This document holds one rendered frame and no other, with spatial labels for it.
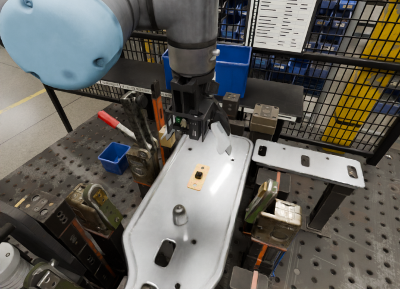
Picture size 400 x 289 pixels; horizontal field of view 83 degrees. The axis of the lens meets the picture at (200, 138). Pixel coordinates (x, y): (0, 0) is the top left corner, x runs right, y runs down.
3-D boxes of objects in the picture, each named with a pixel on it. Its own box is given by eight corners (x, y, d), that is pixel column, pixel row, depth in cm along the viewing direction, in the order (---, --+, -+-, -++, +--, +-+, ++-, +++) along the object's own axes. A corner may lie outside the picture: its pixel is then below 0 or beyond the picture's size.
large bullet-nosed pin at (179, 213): (184, 230, 50) (183, 215, 46) (171, 226, 51) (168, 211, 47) (189, 218, 53) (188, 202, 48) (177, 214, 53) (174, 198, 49)
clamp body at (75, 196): (131, 283, 68) (92, 222, 43) (100, 270, 71) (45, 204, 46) (147, 253, 74) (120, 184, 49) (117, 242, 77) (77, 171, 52)
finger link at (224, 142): (223, 170, 46) (197, 138, 43) (230, 151, 50) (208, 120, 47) (236, 168, 45) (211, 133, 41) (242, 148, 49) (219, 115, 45)
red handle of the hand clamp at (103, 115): (148, 152, 57) (94, 114, 54) (145, 157, 58) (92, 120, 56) (156, 142, 60) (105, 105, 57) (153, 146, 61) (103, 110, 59)
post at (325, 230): (330, 238, 78) (373, 188, 58) (296, 228, 80) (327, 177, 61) (328, 221, 82) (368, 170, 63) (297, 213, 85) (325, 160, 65)
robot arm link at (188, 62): (178, 29, 37) (226, 34, 35) (180, 56, 41) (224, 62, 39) (158, 46, 32) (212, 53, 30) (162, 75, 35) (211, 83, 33)
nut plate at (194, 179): (200, 191, 56) (200, 188, 55) (186, 187, 57) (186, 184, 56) (210, 167, 62) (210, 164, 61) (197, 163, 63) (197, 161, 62)
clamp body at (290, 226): (272, 292, 66) (312, 239, 43) (233, 277, 69) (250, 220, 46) (275, 261, 73) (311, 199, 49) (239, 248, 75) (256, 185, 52)
